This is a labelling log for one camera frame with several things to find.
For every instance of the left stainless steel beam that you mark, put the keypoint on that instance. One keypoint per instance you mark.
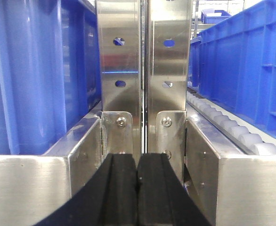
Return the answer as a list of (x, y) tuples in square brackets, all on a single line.
[(34, 186)]

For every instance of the left stainless steel upright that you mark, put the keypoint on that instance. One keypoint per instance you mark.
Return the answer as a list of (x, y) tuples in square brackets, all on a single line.
[(119, 36)]

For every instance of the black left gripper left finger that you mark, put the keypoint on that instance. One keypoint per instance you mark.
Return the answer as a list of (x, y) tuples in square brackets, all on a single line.
[(109, 198)]

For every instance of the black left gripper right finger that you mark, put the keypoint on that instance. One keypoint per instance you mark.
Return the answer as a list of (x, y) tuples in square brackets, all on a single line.
[(162, 199)]

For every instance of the blue crate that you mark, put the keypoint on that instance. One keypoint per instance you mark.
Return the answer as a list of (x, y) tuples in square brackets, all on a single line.
[(234, 65), (49, 71)]

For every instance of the blue crate on left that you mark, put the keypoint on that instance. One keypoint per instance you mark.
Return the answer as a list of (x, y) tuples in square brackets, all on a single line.
[(49, 71)]

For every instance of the white roller track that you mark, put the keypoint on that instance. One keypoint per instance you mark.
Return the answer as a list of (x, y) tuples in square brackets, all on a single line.
[(249, 143)]

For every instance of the right stainless steel beam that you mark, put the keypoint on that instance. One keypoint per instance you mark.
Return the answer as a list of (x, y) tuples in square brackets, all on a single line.
[(232, 188)]

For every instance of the stainless steel beam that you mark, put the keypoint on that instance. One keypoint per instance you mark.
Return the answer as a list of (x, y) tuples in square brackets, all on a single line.
[(232, 188), (34, 186)]

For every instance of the stainless steel upright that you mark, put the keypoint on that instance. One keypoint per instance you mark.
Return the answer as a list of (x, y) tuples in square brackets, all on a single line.
[(119, 36), (168, 31)]

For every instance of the right stainless steel upright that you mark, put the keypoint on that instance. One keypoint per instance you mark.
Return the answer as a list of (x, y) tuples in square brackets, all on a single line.
[(168, 31)]

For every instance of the blue crate on right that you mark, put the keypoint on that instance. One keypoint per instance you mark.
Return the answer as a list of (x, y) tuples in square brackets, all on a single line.
[(234, 65)]

